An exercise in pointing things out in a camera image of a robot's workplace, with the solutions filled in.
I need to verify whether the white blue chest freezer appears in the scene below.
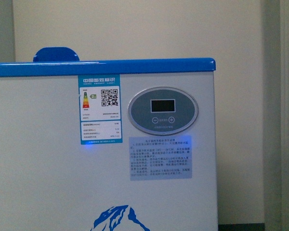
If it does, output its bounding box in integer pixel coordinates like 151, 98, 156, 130
0, 58, 218, 231

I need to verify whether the oval grey control panel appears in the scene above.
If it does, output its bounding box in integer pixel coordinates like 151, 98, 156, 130
128, 87, 199, 136

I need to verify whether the pale instruction sticker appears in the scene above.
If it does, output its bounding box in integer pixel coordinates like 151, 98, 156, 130
129, 135, 192, 181

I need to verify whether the blue freezer lid handle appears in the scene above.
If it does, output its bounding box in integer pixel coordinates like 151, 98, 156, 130
33, 47, 80, 62

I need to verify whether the blue energy label sticker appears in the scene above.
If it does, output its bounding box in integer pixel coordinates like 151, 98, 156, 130
78, 75, 122, 145

